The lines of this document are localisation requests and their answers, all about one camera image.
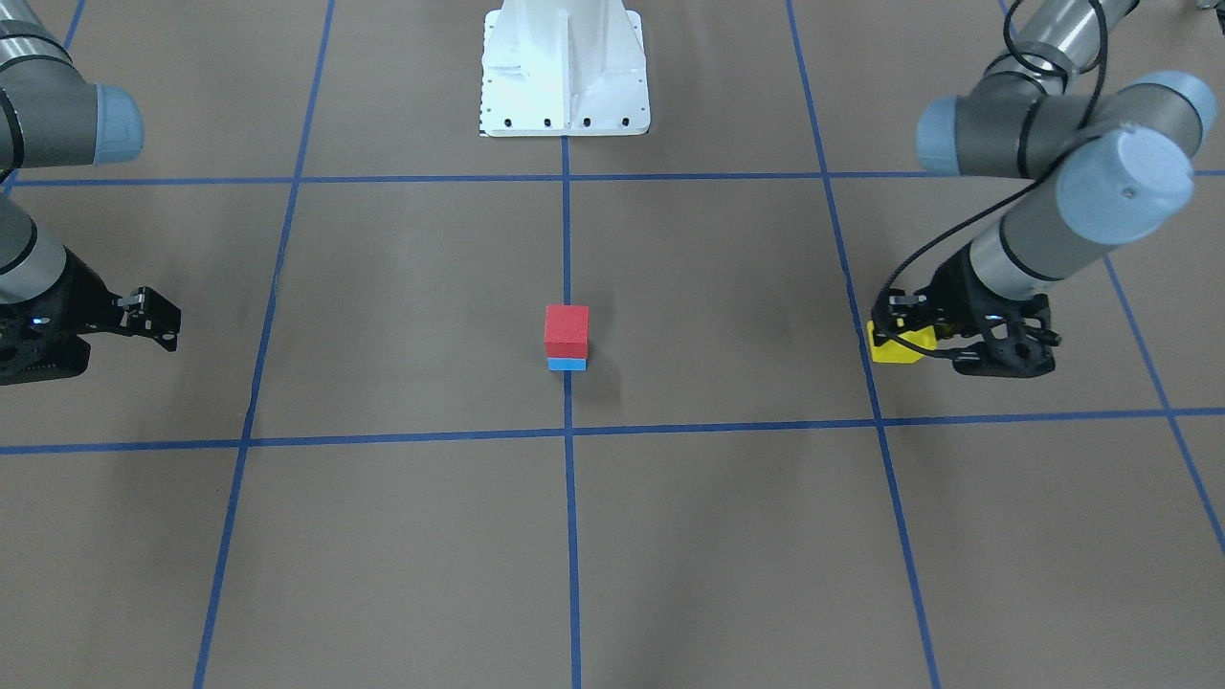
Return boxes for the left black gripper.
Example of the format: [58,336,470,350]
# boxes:
[884,253,1038,342]

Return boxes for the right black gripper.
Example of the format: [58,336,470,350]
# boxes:
[1,256,183,387]

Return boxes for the yellow block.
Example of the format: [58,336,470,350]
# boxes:
[867,320,938,365]

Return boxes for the red block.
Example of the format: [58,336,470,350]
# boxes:
[543,304,590,359]

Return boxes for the blue block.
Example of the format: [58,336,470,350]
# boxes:
[546,357,588,371]

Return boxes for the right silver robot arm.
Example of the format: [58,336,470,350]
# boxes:
[1,1,183,387]

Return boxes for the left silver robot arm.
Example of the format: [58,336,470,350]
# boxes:
[869,1,1216,367]

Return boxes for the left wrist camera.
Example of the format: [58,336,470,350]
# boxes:
[947,294,1060,379]

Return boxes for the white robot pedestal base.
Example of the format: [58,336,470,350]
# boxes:
[479,1,652,137]

